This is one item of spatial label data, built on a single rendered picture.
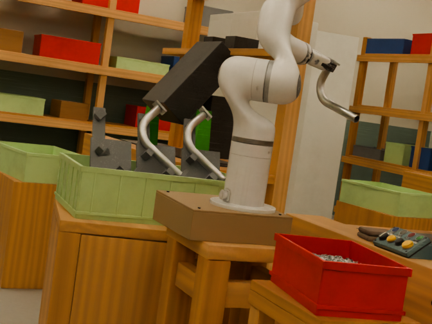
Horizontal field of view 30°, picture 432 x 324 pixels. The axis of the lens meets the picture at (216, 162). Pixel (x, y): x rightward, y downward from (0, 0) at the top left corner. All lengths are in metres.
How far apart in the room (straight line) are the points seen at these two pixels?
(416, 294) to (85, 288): 1.08
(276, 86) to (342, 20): 8.20
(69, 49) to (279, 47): 6.11
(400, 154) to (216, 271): 6.68
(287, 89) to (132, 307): 0.90
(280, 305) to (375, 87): 8.95
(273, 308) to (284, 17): 0.88
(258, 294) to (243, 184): 0.39
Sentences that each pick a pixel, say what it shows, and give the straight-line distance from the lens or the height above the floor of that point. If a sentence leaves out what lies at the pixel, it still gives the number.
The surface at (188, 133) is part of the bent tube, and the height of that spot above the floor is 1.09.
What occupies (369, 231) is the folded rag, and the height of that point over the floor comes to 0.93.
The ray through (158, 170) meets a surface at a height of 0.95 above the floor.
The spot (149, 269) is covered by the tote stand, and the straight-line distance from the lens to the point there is 2.62.
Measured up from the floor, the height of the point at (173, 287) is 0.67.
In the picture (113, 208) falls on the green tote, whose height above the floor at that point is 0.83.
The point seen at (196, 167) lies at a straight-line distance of 3.00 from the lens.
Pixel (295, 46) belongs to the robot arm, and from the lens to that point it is 2.87.
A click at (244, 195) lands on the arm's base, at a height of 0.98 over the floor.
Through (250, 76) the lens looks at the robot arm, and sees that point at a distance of 2.23.
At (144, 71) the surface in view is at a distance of 8.55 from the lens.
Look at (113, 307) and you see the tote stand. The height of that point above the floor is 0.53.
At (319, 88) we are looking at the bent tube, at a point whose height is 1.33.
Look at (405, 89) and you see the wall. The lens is 11.04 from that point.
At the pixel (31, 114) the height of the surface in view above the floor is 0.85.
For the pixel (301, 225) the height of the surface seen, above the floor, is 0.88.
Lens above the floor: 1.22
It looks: 4 degrees down
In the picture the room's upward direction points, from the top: 8 degrees clockwise
